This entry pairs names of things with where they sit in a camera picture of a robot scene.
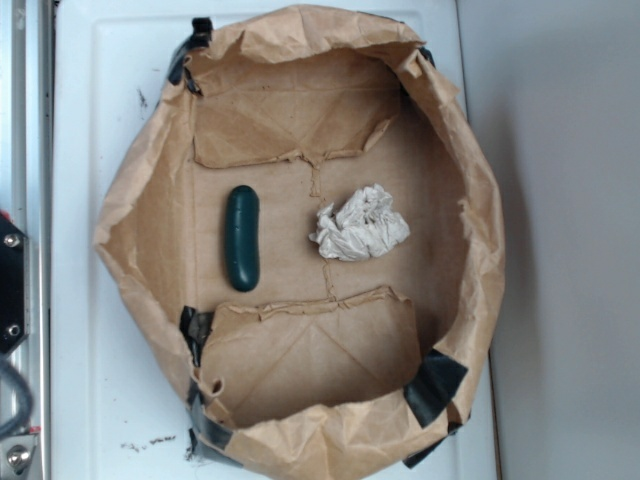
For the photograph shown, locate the aluminium frame rail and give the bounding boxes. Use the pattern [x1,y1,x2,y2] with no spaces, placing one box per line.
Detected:
[1,1,56,479]

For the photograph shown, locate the black tape bottom right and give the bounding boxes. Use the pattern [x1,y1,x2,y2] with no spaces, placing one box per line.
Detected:
[403,349,469,428]

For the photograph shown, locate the brown paper bag tray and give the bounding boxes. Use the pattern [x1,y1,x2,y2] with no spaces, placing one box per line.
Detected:
[94,5,505,479]

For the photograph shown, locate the crumpled white paper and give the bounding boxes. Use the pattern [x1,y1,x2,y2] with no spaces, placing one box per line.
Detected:
[308,184,411,262]

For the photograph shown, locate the black mounting bracket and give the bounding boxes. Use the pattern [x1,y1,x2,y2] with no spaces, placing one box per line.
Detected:
[0,210,30,355]

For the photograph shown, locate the black tape bottom left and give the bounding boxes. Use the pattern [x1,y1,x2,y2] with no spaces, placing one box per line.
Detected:
[179,306,243,468]

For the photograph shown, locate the silver corner bracket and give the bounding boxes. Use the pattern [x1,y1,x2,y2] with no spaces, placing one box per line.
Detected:
[1,433,39,480]

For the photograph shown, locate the black tape top left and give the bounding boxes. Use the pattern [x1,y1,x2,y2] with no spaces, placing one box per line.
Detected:
[167,17,214,96]

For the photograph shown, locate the white plastic board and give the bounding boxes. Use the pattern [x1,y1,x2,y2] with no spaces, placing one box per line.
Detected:
[51,1,496,479]

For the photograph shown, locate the black tape top right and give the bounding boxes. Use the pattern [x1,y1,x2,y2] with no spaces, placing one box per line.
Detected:
[419,46,436,67]

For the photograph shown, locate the grey braided cable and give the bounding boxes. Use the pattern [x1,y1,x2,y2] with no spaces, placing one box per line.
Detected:
[0,360,34,441]

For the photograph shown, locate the black tape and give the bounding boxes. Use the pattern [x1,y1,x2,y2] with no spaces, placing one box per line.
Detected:
[419,46,436,67]
[403,349,469,428]
[167,17,214,96]
[179,306,243,468]

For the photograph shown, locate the dark green toy cucumber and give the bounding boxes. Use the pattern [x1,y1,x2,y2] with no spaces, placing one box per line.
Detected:
[224,185,260,292]

